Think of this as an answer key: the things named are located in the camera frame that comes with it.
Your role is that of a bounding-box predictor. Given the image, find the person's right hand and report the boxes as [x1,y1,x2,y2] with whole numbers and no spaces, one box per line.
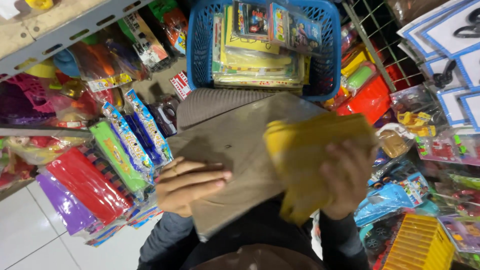
[319,140,376,220]

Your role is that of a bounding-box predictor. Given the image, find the person's left hand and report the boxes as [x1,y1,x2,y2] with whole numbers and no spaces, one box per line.
[155,157,233,218]

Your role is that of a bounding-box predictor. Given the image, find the yellow cloth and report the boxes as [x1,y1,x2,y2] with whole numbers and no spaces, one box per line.
[262,112,378,226]

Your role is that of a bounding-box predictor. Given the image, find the brown cardboard sheet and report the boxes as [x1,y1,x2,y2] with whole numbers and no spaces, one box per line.
[166,92,328,241]

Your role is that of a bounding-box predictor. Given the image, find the brown toy packet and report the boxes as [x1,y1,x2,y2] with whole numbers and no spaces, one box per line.
[376,127,410,160]

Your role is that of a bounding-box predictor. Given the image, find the blue car toy packet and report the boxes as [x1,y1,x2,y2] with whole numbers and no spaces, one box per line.
[354,172,430,228]

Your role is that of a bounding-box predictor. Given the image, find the orange red toy packet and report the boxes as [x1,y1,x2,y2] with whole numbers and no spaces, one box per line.
[335,74,393,127]

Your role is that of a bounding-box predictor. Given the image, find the yellow excavator toy packet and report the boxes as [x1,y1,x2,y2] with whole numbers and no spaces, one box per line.
[390,85,448,139]

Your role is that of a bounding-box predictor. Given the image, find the green roller toy packet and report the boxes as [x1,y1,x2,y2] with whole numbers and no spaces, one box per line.
[344,61,378,94]

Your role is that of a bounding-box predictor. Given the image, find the red car toy packet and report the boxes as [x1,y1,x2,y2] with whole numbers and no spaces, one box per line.
[415,133,480,167]

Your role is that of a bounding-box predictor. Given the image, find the yellow plastic toy crate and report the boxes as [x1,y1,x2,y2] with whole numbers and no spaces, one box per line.
[382,213,457,270]

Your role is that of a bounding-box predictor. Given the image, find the person's dark top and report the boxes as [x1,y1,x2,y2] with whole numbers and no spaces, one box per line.
[179,193,324,270]

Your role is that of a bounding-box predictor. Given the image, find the blue picture card packet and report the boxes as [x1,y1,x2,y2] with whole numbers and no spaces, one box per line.
[286,12,324,58]

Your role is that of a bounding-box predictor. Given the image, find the stack of yellow flat packets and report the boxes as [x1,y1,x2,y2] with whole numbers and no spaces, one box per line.
[211,5,312,95]

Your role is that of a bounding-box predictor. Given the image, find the purple card toy packet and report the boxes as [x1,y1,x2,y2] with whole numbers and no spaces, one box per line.
[438,215,480,254]

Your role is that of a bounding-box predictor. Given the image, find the person's brown garment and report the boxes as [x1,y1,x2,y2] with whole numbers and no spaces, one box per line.
[190,244,324,270]

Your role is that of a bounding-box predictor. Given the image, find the grey ribbed fabric item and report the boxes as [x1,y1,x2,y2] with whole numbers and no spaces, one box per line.
[176,88,275,133]

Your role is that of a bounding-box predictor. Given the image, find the colourful narrow card packet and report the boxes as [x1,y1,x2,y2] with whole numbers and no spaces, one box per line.
[268,2,290,46]

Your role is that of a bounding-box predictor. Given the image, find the row of white blue-bordered cards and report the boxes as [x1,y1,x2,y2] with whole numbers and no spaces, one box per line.
[396,0,480,133]

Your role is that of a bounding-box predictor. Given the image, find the dark picture card packet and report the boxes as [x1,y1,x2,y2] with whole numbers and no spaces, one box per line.
[232,1,271,43]

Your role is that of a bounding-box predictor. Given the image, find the red white striped packet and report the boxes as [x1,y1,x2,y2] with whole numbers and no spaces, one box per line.
[169,71,193,101]

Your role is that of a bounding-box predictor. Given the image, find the blue plastic basket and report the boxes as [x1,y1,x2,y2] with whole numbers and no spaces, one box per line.
[186,0,342,102]

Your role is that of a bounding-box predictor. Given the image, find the blue truck toy packet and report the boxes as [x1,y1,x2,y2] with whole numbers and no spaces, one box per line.
[124,88,174,166]
[101,101,155,178]

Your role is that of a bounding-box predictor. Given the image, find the labelled black toy packet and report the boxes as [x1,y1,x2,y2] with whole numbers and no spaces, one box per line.
[119,10,178,73]

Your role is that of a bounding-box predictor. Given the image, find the clear bag of orange toys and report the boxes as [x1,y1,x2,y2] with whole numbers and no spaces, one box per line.
[70,37,151,92]

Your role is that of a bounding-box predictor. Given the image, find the grey metal shelf rack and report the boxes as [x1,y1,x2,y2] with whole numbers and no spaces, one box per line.
[0,0,188,196]

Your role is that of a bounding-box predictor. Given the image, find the grey wire rack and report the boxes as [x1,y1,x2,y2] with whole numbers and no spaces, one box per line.
[341,0,426,94]

